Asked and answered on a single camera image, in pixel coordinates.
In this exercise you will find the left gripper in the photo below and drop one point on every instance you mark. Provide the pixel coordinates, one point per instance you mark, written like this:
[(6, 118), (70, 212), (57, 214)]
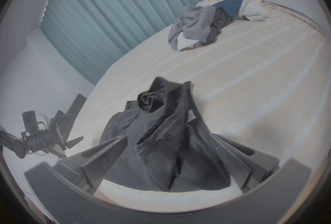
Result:
[(41, 140)]

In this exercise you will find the pile of clothes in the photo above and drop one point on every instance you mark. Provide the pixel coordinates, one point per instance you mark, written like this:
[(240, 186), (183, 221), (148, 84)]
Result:
[(191, 26)]

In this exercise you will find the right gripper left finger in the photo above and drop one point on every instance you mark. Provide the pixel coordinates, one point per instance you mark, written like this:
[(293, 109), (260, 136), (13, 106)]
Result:
[(98, 161)]

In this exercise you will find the bed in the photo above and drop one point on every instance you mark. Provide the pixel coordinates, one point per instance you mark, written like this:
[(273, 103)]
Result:
[(245, 75)]

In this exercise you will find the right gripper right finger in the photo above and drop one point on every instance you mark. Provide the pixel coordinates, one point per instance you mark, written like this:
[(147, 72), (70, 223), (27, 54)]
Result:
[(245, 166)]

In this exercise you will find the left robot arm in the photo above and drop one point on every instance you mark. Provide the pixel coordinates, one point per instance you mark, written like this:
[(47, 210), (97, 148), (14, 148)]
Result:
[(13, 141)]

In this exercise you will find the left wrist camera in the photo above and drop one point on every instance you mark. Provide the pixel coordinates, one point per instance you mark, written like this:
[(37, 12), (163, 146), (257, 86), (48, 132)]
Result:
[(29, 120)]

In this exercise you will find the black garment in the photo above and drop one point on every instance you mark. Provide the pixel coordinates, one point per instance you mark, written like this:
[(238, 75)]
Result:
[(160, 145)]

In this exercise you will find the blue-green curtain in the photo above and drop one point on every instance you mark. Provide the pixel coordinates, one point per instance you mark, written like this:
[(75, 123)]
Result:
[(116, 16)]

